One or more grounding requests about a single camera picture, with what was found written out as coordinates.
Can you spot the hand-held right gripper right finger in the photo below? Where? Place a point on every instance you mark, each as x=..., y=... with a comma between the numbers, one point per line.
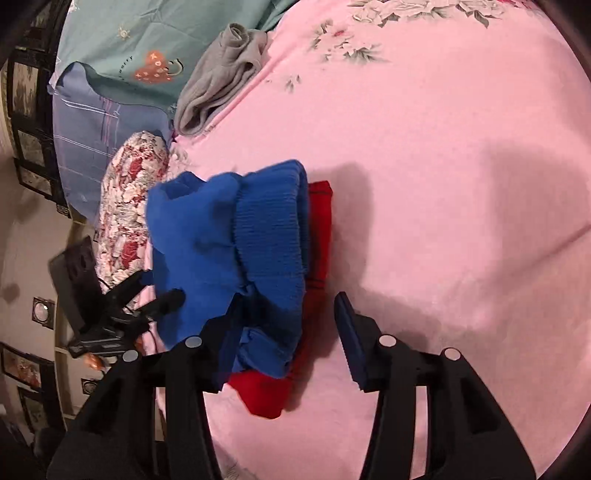
x=351, y=341

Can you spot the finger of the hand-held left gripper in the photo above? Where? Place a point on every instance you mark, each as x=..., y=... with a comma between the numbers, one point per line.
x=131, y=287
x=159, y=304

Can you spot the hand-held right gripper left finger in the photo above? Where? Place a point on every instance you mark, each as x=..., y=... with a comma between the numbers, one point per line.
x=227, y=355

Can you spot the blue and red pants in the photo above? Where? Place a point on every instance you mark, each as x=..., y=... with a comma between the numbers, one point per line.
x=231, y=258

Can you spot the grey folded pants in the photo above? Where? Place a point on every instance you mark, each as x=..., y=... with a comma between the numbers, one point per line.
x=217, y=83

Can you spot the person's left hand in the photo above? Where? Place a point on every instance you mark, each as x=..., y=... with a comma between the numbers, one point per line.
x=94, y=361

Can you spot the red floral pillow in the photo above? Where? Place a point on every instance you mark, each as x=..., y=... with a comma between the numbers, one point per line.
x=127, y=203

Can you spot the blue plaid pillow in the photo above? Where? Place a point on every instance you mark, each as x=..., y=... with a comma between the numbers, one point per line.
x=87, y=147

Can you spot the teal heart print quilt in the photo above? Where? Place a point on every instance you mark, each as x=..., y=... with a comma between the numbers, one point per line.
x=138, y=41

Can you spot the black picture frame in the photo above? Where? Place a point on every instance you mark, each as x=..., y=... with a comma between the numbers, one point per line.
x=37, y=182
x=21, y=367
x=44, y=313
x=32, y=150
x=36, y=410
x=25, y=90

